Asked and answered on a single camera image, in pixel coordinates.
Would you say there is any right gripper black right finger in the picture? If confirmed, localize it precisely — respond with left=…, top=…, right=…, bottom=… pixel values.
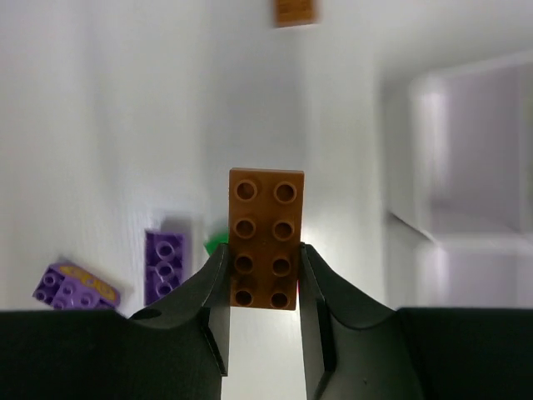
left=299, top=244, right=532, bottom=399

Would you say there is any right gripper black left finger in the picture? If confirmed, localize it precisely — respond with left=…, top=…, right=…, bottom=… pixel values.
left=1, top=244, right=231, bottom=399

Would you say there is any purple butterfly lego brick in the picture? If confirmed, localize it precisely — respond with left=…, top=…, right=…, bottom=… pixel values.
left=144, top=215, right=193, bottom=306

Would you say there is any green two-by-two lego brick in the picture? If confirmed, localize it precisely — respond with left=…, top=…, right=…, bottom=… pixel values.
left=203, top=228, right=228, bottom=257

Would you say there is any orange lego plate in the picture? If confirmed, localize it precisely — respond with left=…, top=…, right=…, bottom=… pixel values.
left=228, top=168, right=305, bottom=311
left=272, top=0, right=319, bottom=28

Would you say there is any left white divided container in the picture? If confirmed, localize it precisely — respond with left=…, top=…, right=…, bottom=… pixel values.
left=381, top=53, right=532, bottom=308

